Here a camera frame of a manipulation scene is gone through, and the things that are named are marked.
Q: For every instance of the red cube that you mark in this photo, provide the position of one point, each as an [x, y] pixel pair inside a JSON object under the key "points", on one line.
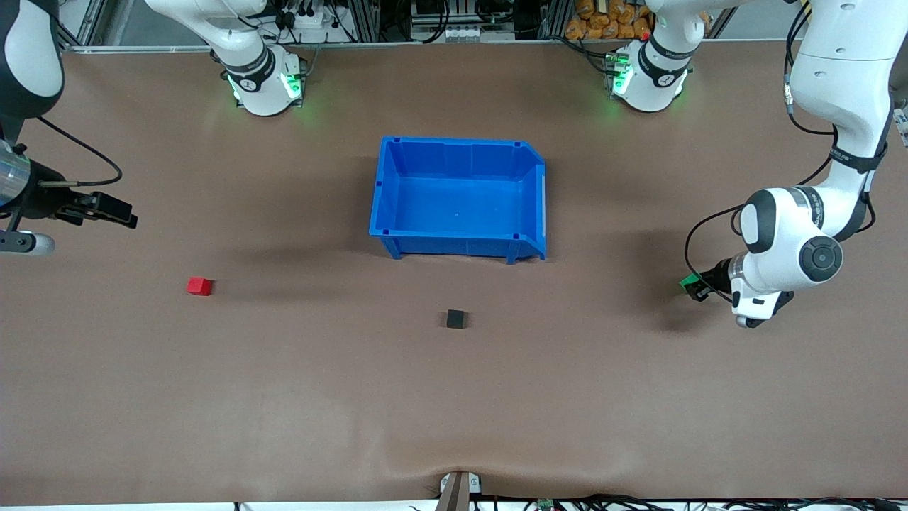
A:
{"points": [[198, 287]]}

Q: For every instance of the black cube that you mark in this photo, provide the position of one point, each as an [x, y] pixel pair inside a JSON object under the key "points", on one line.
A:
{"points": [[456, 319]]}

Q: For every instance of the blue plastic storage bin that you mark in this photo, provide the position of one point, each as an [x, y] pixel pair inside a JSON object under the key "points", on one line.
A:
{"points": [[454, 206]]}

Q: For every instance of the grey metal clamp bracket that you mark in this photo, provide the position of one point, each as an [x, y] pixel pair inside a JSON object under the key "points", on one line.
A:
{"points": [[460, 490]]}

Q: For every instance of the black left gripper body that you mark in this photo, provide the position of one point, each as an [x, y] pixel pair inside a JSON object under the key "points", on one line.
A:
{"points": [[718, 274]]}

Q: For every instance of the white power strip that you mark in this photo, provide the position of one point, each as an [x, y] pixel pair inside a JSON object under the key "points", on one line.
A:
{"points": [[308, 19]]}

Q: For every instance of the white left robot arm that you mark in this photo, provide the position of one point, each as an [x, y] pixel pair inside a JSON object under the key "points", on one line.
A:
{"points": [[844, 78]]}

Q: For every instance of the white terminal block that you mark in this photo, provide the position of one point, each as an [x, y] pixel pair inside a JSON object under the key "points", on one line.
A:
{"points": [[440, 33]]}

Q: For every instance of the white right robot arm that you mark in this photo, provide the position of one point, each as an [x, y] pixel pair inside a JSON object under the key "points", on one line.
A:
{"points": [[262, 92]]}

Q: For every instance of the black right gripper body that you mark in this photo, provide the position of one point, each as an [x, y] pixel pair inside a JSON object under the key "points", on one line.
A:
{"points": [[47, 201]]}

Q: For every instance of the orange packaged goods pile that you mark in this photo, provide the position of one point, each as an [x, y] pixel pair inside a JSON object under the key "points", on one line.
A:
{"points": [[610, 20]]}

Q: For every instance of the green cube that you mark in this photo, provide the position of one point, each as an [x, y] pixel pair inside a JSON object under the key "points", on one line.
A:
{"points": [[687, 282]]}

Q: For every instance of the brown table mat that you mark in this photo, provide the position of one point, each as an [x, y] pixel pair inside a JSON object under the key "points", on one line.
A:
{"points": [[284, 397]]}

